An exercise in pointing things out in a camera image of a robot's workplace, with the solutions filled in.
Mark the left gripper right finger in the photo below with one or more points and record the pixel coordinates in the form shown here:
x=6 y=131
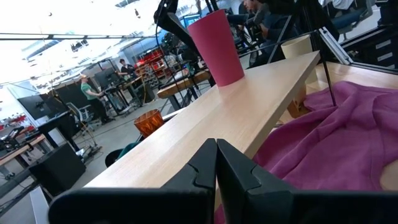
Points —
x=280 y=208

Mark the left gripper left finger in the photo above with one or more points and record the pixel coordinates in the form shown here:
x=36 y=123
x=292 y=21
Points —
x=155 y=205

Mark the orange glass tumbler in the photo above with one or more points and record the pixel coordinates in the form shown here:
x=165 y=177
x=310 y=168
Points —
x=149 y=123

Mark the cream cup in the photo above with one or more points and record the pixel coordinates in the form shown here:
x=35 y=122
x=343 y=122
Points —
x=297 y=46

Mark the pink tall tumbler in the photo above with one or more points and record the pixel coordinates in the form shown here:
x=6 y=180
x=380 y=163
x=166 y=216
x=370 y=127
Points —
x=217 y=49

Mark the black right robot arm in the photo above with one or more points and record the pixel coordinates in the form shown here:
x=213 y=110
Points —
x=177 y=28

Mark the purple cloth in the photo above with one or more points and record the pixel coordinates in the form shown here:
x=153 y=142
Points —
x=335 y=140

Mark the wooden tray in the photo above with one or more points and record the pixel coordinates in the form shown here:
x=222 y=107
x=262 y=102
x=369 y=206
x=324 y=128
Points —
x=217 y=124

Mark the black cabinet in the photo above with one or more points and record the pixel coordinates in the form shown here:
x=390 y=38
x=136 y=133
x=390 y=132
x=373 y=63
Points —
x=59 y=169

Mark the office chair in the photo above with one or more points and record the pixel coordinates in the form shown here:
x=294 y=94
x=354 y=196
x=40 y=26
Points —
x=79 y=115

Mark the person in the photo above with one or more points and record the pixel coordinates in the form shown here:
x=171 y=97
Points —
x=127 y=69
x=270 y=28
x=91 y=96

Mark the black computer monitor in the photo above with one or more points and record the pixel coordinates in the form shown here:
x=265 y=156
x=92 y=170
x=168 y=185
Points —
x=40 y=105

